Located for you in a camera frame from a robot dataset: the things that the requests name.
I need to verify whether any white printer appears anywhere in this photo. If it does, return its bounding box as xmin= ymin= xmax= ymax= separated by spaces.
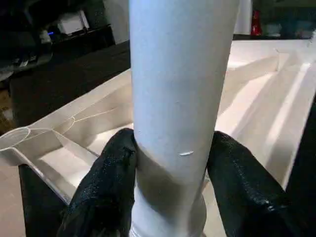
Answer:
xmin=57 ymin=9 xmax=90 ymax=35

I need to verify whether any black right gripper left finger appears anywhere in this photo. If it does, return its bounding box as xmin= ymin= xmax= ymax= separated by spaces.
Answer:
xmin=56 ymin=128 xmax=138 ymax=237

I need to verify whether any white plastic table leg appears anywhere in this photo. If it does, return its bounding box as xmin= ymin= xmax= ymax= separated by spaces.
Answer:
xmin=127 ymin=0 xmax=242 ymax=237

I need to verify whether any black table mat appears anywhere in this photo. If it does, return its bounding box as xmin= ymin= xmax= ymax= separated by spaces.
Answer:
xmin=0 ymin=39 xmax=316 ymax=237

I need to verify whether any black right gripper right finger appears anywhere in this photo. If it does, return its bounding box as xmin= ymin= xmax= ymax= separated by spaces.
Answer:
xmin=206 ymin=130 xmax=301 ymax=237

